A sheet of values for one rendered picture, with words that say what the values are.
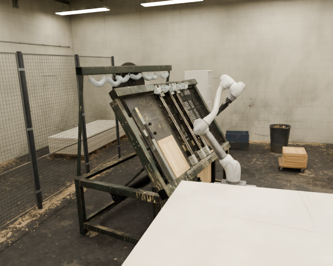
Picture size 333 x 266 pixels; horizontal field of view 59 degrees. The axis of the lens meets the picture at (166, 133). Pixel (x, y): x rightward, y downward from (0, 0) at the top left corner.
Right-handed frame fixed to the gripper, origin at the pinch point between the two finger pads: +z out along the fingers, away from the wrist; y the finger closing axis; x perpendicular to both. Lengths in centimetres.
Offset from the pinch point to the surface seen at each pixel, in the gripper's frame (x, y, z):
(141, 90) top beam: -84, 27, 41
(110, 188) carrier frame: -21, 50, 145
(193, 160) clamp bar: 2, -35, 78
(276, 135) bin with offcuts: -32, -442, 55
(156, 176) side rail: 13, 48, 84
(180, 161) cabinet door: -1, -11, 81
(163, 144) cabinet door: -22, 13, 73
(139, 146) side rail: -20, 57, 73
